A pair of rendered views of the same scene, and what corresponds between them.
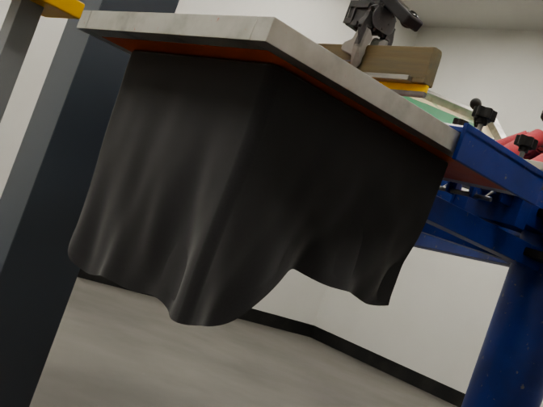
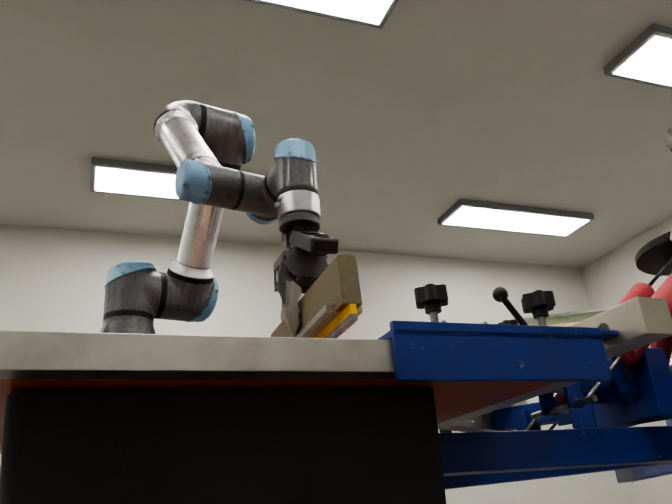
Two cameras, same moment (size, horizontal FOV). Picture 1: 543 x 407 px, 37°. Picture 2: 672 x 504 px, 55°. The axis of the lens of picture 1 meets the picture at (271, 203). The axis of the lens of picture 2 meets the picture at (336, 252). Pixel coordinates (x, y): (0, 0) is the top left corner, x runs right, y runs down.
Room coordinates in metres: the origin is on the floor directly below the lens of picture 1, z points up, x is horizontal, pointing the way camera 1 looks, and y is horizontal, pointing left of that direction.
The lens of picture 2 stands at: (0.75, -0.47, 0.80)
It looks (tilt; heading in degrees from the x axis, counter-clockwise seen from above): 23 degrees up; 19
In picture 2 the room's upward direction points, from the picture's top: 5 degrees counter-clockwise
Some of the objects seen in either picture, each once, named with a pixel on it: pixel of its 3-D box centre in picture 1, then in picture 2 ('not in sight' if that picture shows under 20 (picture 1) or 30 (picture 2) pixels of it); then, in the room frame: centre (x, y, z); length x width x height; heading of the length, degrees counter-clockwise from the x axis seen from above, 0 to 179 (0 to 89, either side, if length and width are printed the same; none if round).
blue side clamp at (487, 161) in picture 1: (493, 165); (496, 356); (1.56, -0.38, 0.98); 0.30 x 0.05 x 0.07; 132
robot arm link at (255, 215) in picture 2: not in sight; (263, 196); (1.74, 0.02, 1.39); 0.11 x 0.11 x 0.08; 52
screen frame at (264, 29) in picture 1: (313, 106); (253, 405); (1.61, -0.02, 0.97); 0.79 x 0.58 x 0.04; 132
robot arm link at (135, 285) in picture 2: not in sight; (133, 291); (1.98, 0.50, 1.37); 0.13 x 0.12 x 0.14; 142
